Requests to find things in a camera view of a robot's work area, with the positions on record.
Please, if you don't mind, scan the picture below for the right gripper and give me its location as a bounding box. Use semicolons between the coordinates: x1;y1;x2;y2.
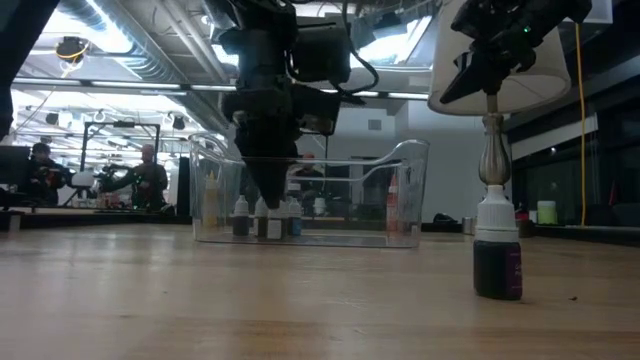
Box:
439;0;539;104

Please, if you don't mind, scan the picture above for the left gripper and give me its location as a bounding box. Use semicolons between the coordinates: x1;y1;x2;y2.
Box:
222;27;343;209

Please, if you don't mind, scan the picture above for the yellow food colouring bottle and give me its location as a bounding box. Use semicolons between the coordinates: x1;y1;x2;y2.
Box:
203;170;220;229

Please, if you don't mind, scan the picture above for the red food colouring bottle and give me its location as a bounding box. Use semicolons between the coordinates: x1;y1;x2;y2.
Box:
385;174;401;232

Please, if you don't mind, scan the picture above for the small purple dropper bottle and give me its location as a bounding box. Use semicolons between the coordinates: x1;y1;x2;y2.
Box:
472;183;524;301

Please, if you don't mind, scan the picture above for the person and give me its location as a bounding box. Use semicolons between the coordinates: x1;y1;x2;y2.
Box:
99;143;170;211
294;152;326;201
25;142;71;207

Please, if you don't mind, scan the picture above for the white shade table lamp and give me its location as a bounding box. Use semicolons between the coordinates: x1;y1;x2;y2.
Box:
427;0;572;187

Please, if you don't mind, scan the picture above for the black cabinet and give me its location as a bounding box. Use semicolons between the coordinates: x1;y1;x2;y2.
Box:
175;157;192;217

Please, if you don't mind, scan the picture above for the clear plastic bin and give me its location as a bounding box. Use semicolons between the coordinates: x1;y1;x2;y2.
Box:
188;132;431;250

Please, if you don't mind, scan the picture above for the long ceiling light bar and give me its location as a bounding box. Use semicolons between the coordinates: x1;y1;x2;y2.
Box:
10;77;431;101

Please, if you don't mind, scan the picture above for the pale green container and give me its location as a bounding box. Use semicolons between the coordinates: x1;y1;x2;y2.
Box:
536;199;558;226

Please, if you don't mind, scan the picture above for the small dark container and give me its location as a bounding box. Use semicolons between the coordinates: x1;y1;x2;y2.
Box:
514;210;534;238

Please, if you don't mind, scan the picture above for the white round device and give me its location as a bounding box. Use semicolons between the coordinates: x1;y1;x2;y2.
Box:
71;171;96;190

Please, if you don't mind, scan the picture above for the black monitor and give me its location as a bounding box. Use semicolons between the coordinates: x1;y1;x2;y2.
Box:
0;144;31;187

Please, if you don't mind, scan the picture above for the black left wrist camera cable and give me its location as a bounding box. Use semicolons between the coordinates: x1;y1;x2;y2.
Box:
341;0;380;97

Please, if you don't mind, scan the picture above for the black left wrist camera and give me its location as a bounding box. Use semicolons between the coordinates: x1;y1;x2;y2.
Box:
291;23;352;85

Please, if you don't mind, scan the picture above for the yellow power cord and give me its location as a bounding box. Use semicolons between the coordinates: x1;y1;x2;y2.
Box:
574;22;587;227

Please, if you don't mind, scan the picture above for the silver ventilation duct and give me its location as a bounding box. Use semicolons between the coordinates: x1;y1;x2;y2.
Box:
54;0;236;134

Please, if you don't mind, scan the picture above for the black gantry frame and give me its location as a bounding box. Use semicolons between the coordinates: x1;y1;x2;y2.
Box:
79;121;162;171

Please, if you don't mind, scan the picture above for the black aluminium frame rail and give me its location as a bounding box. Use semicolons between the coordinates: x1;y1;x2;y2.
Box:
530;223;640;247
0;208;194;232

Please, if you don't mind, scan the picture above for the yellow ceiling cord reel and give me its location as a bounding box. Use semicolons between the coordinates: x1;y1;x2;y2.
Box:
54;35;91;66

